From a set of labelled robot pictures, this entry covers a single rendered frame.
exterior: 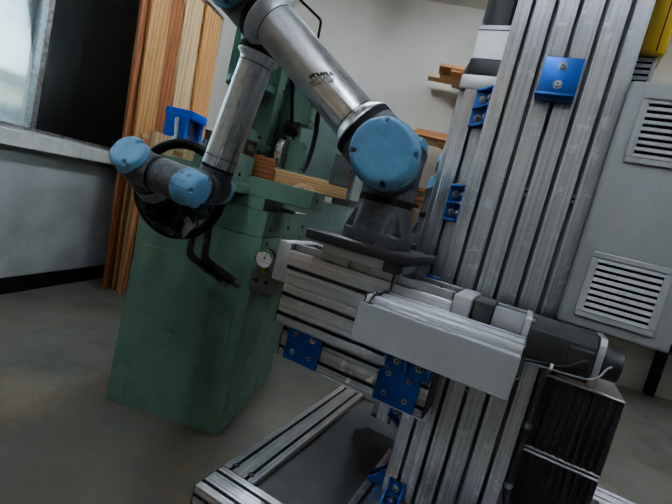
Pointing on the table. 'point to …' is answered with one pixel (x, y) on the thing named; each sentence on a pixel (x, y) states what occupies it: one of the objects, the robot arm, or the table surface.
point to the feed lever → (291, 118)
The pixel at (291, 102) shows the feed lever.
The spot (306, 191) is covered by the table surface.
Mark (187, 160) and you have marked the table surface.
